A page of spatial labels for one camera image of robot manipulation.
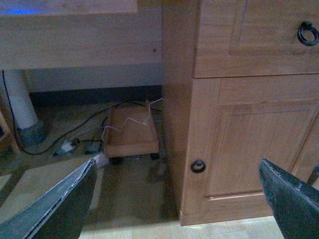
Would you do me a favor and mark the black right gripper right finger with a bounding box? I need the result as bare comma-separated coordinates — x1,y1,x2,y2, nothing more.
258,159,319,239

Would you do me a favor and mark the black ring drawer pull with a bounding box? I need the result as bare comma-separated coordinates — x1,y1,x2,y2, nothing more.
297,21,319,47

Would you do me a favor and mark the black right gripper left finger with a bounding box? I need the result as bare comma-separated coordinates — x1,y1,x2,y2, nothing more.
0,159,97,239

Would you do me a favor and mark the black ring door pull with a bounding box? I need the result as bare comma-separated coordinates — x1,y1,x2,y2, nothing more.
190,160,206,174

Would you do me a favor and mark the white pole with base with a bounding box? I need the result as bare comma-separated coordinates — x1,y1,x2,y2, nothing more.
3,70,47,147

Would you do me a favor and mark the wooden rolling tray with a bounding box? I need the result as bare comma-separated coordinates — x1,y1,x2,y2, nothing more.
102,100,160,165

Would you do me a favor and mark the wooden desk cabinet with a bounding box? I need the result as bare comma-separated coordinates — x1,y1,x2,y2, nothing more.
0,0,319,226

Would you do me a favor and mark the white power adapter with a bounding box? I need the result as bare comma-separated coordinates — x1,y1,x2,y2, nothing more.
61,140,75,153

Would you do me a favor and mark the black floor cable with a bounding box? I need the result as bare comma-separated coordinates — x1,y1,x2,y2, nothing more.
1,70,150,155

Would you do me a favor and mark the white cable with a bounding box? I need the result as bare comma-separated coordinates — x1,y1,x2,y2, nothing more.
101,98,165,143

